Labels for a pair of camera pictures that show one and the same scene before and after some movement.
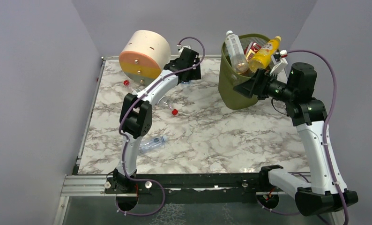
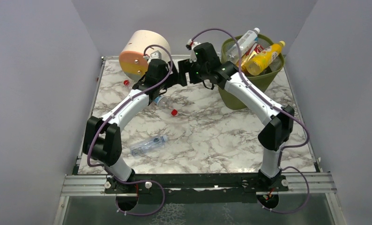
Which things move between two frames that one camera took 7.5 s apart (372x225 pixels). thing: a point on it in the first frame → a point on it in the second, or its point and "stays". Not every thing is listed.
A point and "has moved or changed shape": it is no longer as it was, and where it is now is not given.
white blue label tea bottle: (239, 59) → (247, 40)
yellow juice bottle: (263, 58) has moved or changed shape
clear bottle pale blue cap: (152, 142) stays
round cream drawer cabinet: (144, 56) stays
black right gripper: (260, 83) → (183, 73)
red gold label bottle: (251, 50) has moved or changed shape
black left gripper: (176, 64) → (172, 72)
